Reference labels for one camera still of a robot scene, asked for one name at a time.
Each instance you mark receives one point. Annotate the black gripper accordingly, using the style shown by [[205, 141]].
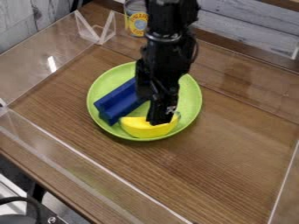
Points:
[[167, 57]]

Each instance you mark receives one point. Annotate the yellow toy banana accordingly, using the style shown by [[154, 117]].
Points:
[[138, 127]]

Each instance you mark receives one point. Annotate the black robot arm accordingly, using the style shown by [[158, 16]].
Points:
[[171, 17]]

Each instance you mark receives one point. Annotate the green round plate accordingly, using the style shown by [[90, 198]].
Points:
[[118, 75]]

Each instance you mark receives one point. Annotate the blue plastic block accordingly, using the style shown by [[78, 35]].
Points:
[[119, 102]]

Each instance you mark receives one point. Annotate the yellow labelled tin can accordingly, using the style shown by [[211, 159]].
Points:
[[137, 17]]

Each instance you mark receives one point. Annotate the clear acrylic corner bracket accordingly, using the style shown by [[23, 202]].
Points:
[[95, 33]]

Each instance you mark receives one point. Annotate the black metal table bracket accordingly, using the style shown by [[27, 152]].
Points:
[[48, 216]]

